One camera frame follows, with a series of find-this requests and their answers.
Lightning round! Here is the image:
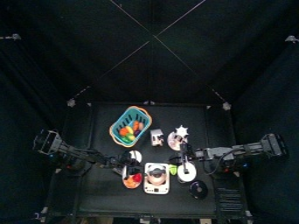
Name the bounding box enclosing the white toy kettle grey handle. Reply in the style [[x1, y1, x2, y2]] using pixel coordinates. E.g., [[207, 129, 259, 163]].
[[146, 164, 170, 186]]

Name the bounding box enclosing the white toy pot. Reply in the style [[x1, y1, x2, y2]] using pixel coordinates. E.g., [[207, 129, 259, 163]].
[[176, 160, 199, 184]]

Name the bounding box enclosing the small white bowl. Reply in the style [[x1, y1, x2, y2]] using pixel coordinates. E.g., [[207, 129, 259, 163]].
[[126, 150, 144, 164]]

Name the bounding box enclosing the plate with orange food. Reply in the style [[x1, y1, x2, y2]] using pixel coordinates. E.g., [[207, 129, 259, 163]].
[[122, 165, 144, 190]]

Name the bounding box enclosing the white star-shaped object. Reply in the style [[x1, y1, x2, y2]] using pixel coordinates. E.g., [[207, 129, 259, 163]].
[[167, 124, 191, 151]]

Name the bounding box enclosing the black round disc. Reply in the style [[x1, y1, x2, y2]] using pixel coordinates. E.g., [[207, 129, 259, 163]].
[[188, 179, 210, 201]]

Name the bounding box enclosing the small white grey toy appliance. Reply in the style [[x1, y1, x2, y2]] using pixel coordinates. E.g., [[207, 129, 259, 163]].
[[150, 129, 164, 147]]

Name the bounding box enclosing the teal basket orange rim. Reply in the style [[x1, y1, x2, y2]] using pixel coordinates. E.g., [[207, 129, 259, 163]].
[[108, 105, 154, 148]]

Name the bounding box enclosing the printed label sticker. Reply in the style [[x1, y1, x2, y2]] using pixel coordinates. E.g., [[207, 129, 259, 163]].
[[215, 187, 244, 215]]

